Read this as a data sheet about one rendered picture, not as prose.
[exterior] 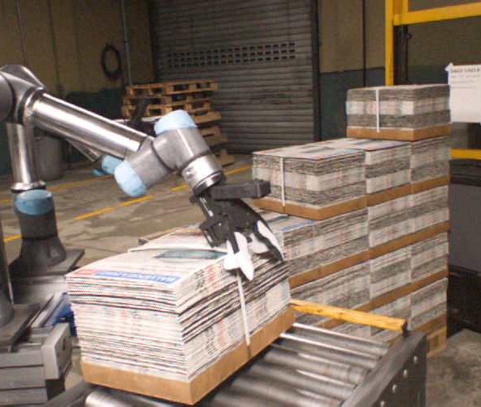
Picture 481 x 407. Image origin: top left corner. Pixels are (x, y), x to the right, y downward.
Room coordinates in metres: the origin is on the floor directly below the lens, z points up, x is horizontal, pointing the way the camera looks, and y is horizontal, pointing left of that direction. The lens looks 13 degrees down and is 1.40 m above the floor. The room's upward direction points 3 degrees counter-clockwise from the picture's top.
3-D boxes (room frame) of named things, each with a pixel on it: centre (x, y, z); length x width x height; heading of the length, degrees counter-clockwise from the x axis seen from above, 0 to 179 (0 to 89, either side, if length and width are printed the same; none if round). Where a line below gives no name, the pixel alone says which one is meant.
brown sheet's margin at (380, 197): (2.53, -0.52, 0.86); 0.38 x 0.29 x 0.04; 39
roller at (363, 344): (1.29, -0.12, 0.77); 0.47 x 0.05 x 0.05; 55
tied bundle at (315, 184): (2.35, -0.28, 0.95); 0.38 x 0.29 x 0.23; 39
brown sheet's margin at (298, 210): (2.35, -0.28, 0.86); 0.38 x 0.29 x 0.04; 39
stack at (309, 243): (2.27, -0.18, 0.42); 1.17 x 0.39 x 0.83; 128
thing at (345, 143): (2.52, -0.52, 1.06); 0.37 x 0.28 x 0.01; 39
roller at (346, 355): (1.24, -0.09, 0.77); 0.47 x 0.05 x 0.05; 55
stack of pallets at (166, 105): (8.97, 0.97, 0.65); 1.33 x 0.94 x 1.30; 149
